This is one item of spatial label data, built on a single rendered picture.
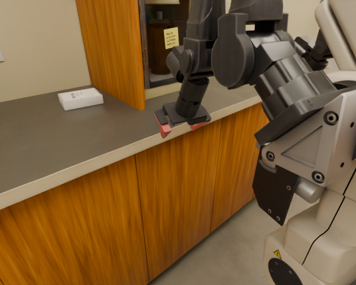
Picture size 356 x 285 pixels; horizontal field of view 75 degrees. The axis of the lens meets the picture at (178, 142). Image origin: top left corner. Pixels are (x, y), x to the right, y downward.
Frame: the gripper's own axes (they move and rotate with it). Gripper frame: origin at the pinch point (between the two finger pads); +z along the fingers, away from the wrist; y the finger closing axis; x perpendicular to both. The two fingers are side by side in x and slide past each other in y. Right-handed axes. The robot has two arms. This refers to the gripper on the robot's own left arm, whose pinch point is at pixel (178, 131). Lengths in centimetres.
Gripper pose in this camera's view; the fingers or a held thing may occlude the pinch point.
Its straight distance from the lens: 66.0
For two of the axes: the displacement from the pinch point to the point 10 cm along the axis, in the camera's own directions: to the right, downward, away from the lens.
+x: 4.3, 7.9, -4.5
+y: -8.8, 2.4, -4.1
